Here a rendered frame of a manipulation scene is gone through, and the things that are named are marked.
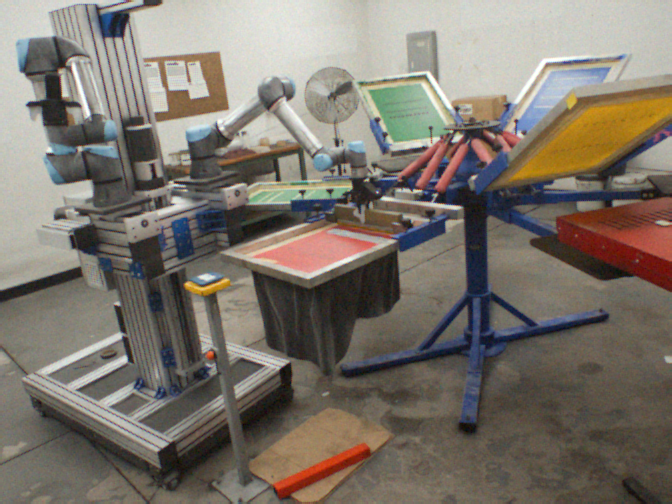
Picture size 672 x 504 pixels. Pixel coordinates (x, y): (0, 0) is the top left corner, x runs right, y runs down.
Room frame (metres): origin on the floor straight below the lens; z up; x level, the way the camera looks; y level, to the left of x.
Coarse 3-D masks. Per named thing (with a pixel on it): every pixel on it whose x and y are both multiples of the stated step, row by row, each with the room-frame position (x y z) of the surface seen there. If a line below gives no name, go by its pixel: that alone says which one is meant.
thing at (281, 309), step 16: (256, 272) 2.33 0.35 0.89; (256, 288) 2.33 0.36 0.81; (272, 288) 2.23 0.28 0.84; (288, 288) 2.16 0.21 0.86; (304, 288) 2.08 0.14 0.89; (320, 288) 2.02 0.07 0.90; (272, 304) 2.27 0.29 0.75; (288, 304) 2.18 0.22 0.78; (304, 304) 2.11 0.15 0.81; (320, 304) 2.02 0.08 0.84; (272, 320) 2.29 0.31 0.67; (288, 320) 2.19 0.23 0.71; (304, 320) 2.12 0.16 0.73; (320, 320) 2.03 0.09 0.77; (272, 336) 2.30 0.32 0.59; (288, 336) 2.20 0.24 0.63; (304, 336) 2.14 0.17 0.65; (320, 336) 2.03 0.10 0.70; (288, 352) 2.20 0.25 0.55; (304, 352) 2.15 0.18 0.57; (320, 352) 2.04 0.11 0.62; (320, 368) 2.07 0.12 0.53
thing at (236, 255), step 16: (304, 224) 2.63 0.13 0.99; (320, 224) 2.67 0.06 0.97; (416, 224) 2.49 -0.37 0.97; (256, 240) 2.45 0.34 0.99; (272, 240) 2.48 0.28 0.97; (224, 256) 2.32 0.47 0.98; (240, 256) 2.25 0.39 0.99; (352, 256) 2.09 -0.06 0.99; (368, 256) 2.10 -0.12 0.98; (272, 272) 2.06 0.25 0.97; (288, 272) 1.99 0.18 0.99; (304, 272) 1.97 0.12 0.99; (320, 272) 1.95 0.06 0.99; (336, 272) 1.99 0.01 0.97
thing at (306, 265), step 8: (368, 232) 2.50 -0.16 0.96; (376, 232) 2.48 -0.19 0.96; (344, 240) 2.42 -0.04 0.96; (352, 240) 2.40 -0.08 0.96; (360, 240) 2.39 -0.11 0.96; (368, 248) 2.27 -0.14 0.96; (344, 256) 2.20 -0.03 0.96; (288, 264) 2.18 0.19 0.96; (296, 264) 2.17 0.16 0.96; (304, 264) 2.16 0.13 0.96; (312, 264) 2.15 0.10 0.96; (320, 264) 2.14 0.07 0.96; (328, 264) 2.13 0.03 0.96
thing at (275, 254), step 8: (320, 232) 2.58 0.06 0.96; (360, 232) 2.51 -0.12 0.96; (296, 240) 2.50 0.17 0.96; (304, 240) 2.49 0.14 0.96; (280, 248) 2.41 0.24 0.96; (256, 256) 2.33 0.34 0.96; (264, 256) 2.32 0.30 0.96; (272, 256) 2.31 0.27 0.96; (280, 256) 2.30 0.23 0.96; (288, 256) 2.28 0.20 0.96; (296, 256) 2.27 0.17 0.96; (280, 264) 2.19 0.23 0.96
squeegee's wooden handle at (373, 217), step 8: (336, 208) 2.64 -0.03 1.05; (344, 208) 2.60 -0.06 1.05; (352, 208) 2.56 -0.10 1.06; (336, 216) 2.65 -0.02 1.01; (344, 216) 2.61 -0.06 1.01; (352, 216) 2.57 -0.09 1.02; (368, 216) 2.49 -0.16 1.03; (376, 216) 2.45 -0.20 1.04; (384, 216) 2.41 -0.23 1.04; (392, 216) 2.38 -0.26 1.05; (400, 216) 2.36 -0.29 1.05; (376, 224) 2.45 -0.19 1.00; (384, 224) 2.42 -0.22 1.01
